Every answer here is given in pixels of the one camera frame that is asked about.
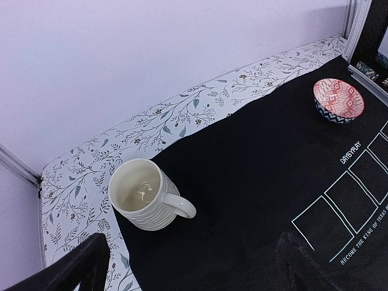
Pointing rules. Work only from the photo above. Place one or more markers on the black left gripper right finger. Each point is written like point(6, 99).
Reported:
point(302, 269)

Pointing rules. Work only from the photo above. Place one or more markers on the red patterned bowl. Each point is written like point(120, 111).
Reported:
point(337, 101)

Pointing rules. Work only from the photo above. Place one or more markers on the left aluminium frame post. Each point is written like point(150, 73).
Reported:
point(19, 168)

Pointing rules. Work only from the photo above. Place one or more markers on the poker chips in case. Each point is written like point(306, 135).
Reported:
point(375, 69)

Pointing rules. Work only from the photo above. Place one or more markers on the aluminium poker chip case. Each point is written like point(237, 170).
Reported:
point(367, 37)

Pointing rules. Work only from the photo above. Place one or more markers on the black poker mat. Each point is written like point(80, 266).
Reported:
point(275, 165)

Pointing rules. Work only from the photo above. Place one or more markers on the white ribbed ceramic mug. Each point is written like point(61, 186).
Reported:
point(143, 194)

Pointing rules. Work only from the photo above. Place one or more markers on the floral white tablecloth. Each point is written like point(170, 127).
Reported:
point(74, 199)

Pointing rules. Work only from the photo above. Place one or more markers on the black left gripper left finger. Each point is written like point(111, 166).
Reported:
point(85, 267)

